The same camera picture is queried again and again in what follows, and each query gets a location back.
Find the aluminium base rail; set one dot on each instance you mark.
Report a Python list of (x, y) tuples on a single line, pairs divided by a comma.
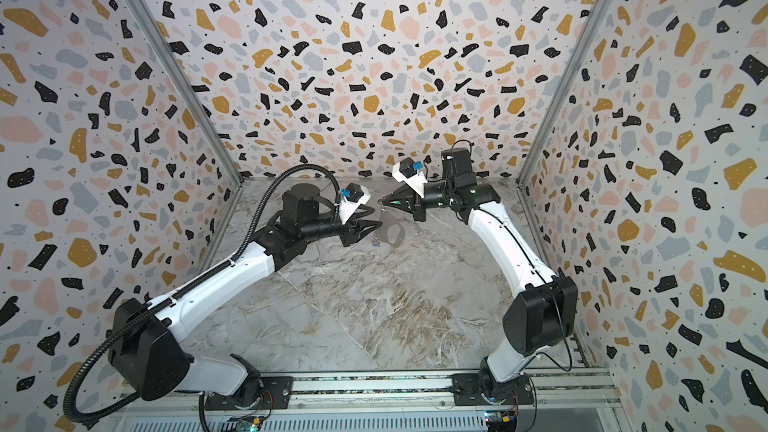
[(583, 399)]

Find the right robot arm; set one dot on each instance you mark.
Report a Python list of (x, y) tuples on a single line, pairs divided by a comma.
[(543, 307)]

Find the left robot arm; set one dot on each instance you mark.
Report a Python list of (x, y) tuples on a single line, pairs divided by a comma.
[(151, 359)]

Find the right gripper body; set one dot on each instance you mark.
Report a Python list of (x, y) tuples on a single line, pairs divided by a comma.
[(420, 203)]

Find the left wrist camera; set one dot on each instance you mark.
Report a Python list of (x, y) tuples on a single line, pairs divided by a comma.
[(353, 197)]

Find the aluminium corner post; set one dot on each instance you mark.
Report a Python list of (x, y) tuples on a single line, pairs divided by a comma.
[(160, 46), (581, 49)]

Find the circuit board with wires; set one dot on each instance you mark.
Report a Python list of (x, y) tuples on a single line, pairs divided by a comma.
[(250, 423)]

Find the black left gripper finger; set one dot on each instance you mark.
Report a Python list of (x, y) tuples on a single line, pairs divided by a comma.
[(364, 228), (361, 213)]

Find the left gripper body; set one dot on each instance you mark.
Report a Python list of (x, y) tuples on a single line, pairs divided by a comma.
[(349, 232)]

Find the aluminium corner post right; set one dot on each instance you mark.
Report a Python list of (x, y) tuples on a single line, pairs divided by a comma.
[(581, 49)]

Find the aluminium corner post left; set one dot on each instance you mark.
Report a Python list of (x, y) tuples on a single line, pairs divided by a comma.
[(160, 46)]

